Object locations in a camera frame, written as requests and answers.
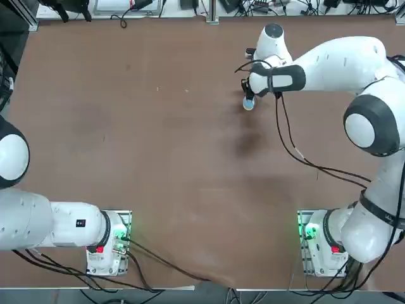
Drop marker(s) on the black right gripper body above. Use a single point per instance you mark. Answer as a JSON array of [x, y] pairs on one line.
[[247, 86]]

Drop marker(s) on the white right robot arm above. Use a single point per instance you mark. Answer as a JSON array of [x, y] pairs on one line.
[[341, 60]]

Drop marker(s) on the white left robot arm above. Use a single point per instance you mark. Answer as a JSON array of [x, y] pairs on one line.
[[25, 218]]

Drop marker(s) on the dark grey power adapter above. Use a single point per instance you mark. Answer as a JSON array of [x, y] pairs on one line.
[[228, 5]]

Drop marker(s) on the black power adapter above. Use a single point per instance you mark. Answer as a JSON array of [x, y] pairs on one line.
[[189, 3], [367, 2]]

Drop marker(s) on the black equipment stand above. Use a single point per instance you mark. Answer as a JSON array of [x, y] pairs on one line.
[[63, 9]]

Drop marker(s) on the white table edge bracket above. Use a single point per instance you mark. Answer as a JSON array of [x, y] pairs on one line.
[[212, 20]]

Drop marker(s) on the camera mounting post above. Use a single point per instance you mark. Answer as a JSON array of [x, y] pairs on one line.
[[212, 8]]

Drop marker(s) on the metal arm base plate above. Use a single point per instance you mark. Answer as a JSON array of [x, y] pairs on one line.
[[126, 218], [303, 253]]

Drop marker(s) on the aluminium corner bracket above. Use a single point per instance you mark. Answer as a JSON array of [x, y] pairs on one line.
[[400, 18], [33, 25]]

